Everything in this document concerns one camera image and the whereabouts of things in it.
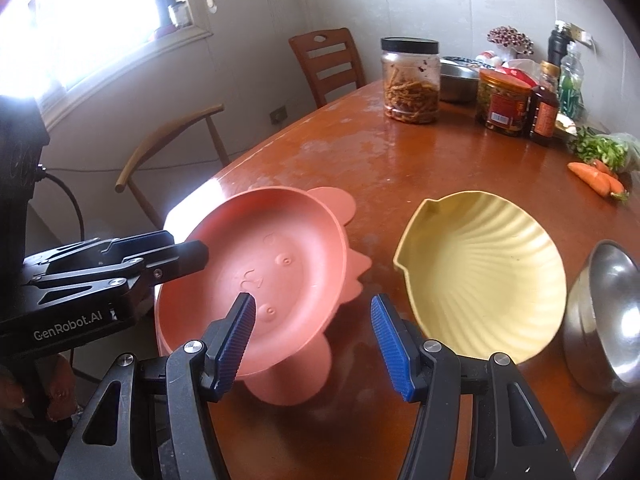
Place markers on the large steel bowl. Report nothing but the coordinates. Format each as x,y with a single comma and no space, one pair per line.
615,320

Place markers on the patterned ceramic bowl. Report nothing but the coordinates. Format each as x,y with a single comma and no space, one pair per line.
465,61

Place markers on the yellow shell-shaped plate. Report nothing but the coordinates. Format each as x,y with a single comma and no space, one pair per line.
480,280

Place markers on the metal can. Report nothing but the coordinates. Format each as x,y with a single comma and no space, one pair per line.
180,15

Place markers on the black thermos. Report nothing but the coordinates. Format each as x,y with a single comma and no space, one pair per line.
557,45

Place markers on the wall outlet with charger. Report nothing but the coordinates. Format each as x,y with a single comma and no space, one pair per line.
582,34

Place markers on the curved wooden chair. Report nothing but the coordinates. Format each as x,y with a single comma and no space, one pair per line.
160,140

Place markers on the slatted wooden chair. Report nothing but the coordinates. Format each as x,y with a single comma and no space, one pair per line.
330,60

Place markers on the low wall socket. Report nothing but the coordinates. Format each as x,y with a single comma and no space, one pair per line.
279,114

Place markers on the clear plastic bottle with greens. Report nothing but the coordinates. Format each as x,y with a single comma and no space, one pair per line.
570,90

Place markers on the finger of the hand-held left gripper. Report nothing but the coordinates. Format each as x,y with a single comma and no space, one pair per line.
140,242
185,257

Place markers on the small dish of slices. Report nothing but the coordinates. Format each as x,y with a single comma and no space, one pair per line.
567,127

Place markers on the dried flower decoration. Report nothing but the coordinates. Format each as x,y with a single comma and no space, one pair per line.
510,37

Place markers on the orange-lidded pickle jar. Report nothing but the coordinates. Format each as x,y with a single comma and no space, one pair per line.
502,110

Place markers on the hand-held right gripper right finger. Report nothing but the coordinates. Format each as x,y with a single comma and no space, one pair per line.
392,350

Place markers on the clear jar with black lid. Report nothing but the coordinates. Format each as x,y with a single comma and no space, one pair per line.
410,90

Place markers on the window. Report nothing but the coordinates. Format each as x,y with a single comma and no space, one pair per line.
90,25

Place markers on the white red-capped bottle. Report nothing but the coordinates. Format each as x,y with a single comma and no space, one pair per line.
487,59

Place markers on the bag of green herbs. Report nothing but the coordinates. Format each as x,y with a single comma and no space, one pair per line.
605,147

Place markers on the person's left hand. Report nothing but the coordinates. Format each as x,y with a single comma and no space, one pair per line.
60,390

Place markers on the carrot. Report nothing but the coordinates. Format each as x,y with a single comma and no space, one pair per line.
587,177
612,182

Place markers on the dark sauce bottle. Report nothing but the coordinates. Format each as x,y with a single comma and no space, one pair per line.
542,115

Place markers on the steel basin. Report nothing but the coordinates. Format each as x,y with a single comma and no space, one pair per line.
457,85

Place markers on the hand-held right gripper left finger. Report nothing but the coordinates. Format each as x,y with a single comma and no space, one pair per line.
235,345

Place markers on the red tissue pack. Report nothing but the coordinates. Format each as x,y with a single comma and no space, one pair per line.
520,72

